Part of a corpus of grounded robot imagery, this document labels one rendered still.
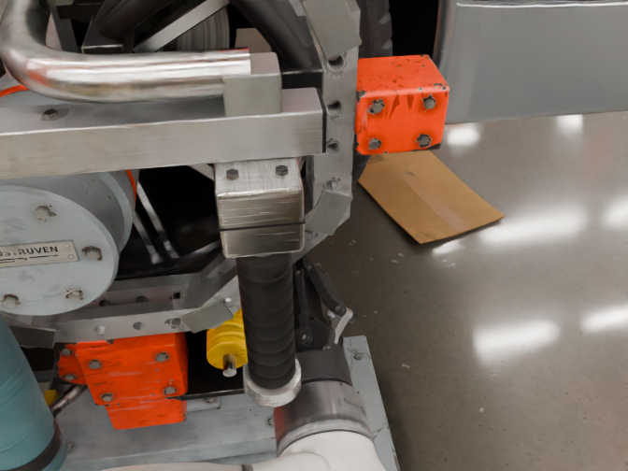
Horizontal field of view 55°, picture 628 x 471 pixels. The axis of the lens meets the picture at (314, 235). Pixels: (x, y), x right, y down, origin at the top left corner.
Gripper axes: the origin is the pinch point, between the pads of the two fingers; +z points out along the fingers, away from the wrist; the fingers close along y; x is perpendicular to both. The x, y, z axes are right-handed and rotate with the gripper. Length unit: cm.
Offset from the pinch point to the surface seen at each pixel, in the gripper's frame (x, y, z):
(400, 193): -74, -14, 90
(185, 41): 21.7, 6.3, 20.8
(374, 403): -51, -27, 14
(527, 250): -95, 6, 61
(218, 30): 19.6, 10.1, 20.8
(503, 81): -7.3, 31.2, 10.3
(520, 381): -82, -8, 20
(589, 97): -18.1, 37.7, 10.3
